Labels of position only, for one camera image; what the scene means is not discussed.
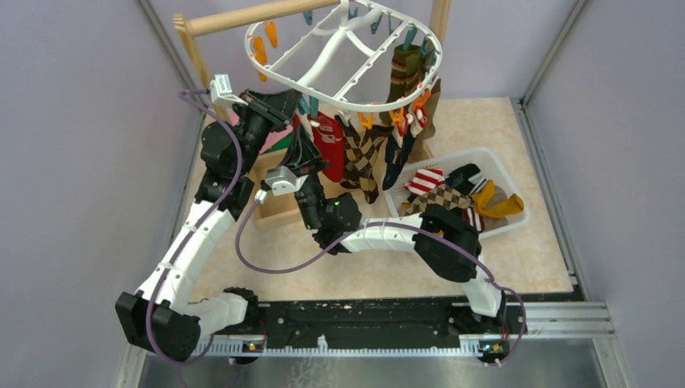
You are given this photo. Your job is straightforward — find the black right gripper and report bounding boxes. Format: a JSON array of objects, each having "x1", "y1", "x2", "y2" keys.
[{"x1": 275, "y1": 124, "x2": 329, "y2": 231}]

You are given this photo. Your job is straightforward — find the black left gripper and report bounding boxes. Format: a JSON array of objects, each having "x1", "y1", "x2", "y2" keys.
[{"x1": 233, "y1": 86, "x2": 301, "y2": 175}]

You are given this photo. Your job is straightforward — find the red white striped sock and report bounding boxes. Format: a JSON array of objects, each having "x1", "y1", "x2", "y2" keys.
[{"x1": 292, "y1": 113, "x2": 301, "y2": 133}]

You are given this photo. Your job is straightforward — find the teal clothes clip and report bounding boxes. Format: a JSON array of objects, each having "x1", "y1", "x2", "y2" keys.
[
  {"x1": 309, "y1": 95, "x2": 319, "y2": 120},
  {"x1": 297, "y1": 95, "x2": 310, "y2": 116}
]

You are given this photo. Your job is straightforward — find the brown argyle sock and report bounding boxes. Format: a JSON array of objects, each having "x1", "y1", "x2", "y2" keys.
[
  {"x1": 355, "y1": 124, "x2": 392, "y2": 204},
  {"x1": 334, "y1": 113, "x2": 368, "y2": 189}
]

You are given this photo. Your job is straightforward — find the white clothes clip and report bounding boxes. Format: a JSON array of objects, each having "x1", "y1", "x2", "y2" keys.
[{"x1": 335, "y1": 110, "x2": 351, "y2": 126}]

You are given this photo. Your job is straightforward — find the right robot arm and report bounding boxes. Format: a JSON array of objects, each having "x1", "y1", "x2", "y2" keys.
[{"x1": 271, "y1": 125, "x2": 506, "y2": 333}]

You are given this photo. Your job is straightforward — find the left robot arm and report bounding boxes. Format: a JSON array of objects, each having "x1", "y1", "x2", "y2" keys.
[{"x1": 116, "y1": 89, "x2": 301, "y2": 365}]

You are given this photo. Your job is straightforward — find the wooden hanger rack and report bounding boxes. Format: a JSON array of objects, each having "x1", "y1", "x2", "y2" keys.
[{"x1": 172, "y1": 0, "x2": 452, "y2": 231}]

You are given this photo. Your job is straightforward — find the orange clip at back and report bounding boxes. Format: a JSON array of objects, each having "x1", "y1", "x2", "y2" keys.
[{"x1": 251, "y1": 36, "x2": 268, "y2": 65}]

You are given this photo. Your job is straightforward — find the orange clothes clip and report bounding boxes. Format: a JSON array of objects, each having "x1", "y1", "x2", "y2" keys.
[
  {"x1": 389, "y1": 107, "x2": 409, "y2": 137},
  {"x1": 357, "y1": 112, "x2": 374, "y2": 130},
  {"x1": 410, "y1": 89, "x2": 431, "y2": 113}
]

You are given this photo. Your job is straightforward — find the white round clip hanger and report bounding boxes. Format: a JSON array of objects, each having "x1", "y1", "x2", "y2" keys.
[{"x1": 244, "y1": 1, "x2": 443, "y2": 113}]

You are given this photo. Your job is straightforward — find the green cloth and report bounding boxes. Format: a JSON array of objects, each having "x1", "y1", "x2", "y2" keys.
[{"x1": 265, "y1": 137, "x2": 291, "y2": 153}]

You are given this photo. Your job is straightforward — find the pink cloth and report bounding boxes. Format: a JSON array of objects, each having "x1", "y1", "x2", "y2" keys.
[{"x1": 259, "y1": 124, "x2": 293, "y2": 154}]

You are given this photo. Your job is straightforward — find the white plastic laundry basket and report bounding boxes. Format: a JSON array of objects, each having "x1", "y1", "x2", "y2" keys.
[{"x1": 384, "y1": 147, "x2": 519, "y2": 217}]

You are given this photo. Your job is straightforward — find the navy white red hanging sock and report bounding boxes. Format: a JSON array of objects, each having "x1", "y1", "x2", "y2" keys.
[{"x1": 382, "y1": 107, "x2": 428, "y2": 191}]

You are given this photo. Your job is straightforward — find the olive striped hanging sock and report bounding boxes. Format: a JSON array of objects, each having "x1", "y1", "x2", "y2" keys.
[{"x1": 387, "y1": 44, "x2": 435, "y2": 102}]

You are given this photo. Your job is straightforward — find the beige argyle sock in basket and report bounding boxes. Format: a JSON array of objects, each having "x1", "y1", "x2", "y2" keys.
[{"x1": 398, "y1": 183, "x2": 473, "y2": 217}]

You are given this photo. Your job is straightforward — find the black sock in basket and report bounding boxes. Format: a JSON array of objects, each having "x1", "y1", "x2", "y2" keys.
[{"x1": 447, "y1": 162, "x2": 489, "y2": 231}]

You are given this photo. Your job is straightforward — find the yellow sock in basket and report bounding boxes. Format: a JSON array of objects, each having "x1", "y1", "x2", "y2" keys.
[{"x1": 471, "y1": 180, "x2": 525, "y2": 219}]

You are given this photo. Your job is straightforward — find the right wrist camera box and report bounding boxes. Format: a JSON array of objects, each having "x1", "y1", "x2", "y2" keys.
[{"x1": 264, "y1": 166, "x2": 308, "y2": 196}]

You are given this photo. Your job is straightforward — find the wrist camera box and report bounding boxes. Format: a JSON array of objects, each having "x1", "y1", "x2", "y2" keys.
[
  {"x1": 209, "y1": 74, "x2": 234, "y2": 108},
  {"x1": 264, "y1": 166, "x2": 308, "y2": 196}
]

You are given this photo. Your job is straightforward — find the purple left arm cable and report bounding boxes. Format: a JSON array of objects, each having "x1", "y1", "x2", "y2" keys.
[{"x1": 144, "y1": 88, "x2": 245, "y2": 388}]

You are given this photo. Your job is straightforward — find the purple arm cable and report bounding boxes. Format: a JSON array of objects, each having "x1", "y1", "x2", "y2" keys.
[
  {"x1": 234, "y1": 192, "x2": 528, "y2": 368},
  {"x1": 144, "y1": 88, "x2": 245, "y2": 388}
]

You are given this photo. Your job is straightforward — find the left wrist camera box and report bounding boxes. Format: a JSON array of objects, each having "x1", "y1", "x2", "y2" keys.
[{"x1": 209, "y1": 74, "x2": 234, "y2": 108}]

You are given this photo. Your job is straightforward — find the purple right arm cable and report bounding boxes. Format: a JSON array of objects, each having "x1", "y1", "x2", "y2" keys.
[{"x1": 234, "y1": 192, "x2": 528, "y2": 368}]

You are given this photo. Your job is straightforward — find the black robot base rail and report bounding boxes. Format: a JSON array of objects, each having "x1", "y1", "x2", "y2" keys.
[{"x1": 216, "y1": 297, "x2": 528, "y2": 364}]

